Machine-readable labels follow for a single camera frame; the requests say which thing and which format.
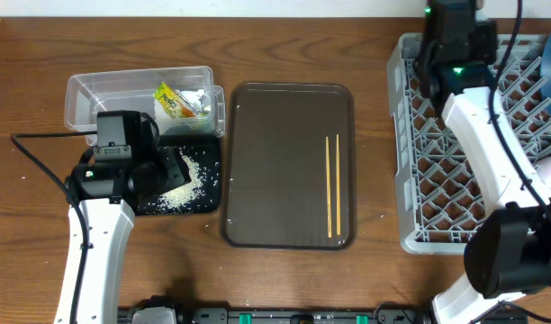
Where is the yellow snack wrapper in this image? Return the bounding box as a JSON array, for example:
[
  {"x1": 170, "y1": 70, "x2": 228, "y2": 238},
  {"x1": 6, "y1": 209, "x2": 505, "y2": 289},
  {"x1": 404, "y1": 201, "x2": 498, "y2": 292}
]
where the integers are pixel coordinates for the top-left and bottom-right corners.
[{"x1": 154, "y1": 82, "x2": 199, "y2": 118}]

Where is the grey dishwasher rack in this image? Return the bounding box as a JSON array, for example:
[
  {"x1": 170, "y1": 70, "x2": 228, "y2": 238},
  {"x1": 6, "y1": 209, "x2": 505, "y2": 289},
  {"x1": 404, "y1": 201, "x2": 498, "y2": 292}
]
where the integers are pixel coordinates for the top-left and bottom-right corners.
[{"x1": 386, "y1": 33, "x2": 551, "y2": 255}]

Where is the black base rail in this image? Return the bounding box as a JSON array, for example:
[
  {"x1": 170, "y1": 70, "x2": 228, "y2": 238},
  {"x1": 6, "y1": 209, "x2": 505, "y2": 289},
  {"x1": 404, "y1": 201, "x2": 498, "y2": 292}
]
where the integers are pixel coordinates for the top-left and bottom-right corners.
[{"x1": 116, "y1": 295, "x2": 436, "y2": 324}]

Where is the brown serving tray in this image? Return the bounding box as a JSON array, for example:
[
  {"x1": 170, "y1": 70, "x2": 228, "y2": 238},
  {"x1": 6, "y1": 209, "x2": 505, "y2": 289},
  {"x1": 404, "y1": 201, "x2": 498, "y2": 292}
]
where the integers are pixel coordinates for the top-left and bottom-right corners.
[{"x1": 221, "y1": 83, "x2": 357, "y2": 251}]

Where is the wooden chopstick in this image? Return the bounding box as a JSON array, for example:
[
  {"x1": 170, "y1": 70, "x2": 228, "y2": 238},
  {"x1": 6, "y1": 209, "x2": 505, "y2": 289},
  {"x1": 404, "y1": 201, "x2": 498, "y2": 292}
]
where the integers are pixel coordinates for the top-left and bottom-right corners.
[
  {"x1": 335, "y1": 133, "x2": 341, "y2": 237},
  {"x1": 325, "y1": 137, "x2": 332, "y2": 239}
]

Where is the spilled rice pile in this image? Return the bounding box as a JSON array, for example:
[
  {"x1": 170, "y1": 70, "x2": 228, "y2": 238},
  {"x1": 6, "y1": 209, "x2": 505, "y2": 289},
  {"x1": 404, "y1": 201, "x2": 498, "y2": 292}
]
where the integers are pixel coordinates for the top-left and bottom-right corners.
[{"x1": 138, "y1": 146, "x2": 221, "y2": 212}]

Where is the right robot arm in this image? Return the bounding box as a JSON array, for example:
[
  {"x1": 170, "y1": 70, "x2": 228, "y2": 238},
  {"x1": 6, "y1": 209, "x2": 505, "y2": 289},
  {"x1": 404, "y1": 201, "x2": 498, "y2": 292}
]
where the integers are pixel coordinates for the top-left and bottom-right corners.
[{"x1": 415, "y1": 58, "x2": 551, "y2": 323}]

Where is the black tray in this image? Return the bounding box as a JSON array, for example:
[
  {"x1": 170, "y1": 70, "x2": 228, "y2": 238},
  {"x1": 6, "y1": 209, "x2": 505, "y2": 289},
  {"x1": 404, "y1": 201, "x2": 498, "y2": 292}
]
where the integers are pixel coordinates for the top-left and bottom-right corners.
[{"x1": 135, "y1": 133, "x2": 222, "y2": 216}]

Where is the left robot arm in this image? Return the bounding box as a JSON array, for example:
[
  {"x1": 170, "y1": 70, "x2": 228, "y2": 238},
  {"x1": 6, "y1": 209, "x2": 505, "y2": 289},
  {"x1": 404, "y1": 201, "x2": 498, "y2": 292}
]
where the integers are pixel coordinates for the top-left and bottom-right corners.
[{"x1": 54, "y1": 198, "x2": 135, "y2": 324}]

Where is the clear plastic waste bin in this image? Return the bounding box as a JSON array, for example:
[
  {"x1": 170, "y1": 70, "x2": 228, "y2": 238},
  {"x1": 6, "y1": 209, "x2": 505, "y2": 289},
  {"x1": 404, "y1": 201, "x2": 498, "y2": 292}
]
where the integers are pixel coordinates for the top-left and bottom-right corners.
[{"x1": 64, "y1": 66, "x2": 226, "y2": 138}]

